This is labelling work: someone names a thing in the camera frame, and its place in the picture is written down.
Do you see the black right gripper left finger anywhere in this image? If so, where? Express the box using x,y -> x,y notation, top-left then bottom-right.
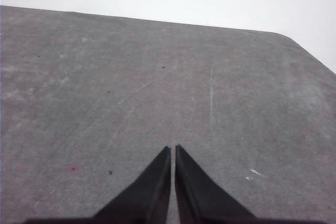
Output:
91,145 -> 172,224

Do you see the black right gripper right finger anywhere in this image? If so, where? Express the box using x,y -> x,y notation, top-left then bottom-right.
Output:
174,144 -> 258,224

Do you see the grey table cloth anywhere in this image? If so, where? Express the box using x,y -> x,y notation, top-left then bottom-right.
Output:
0,5 -> 336,224

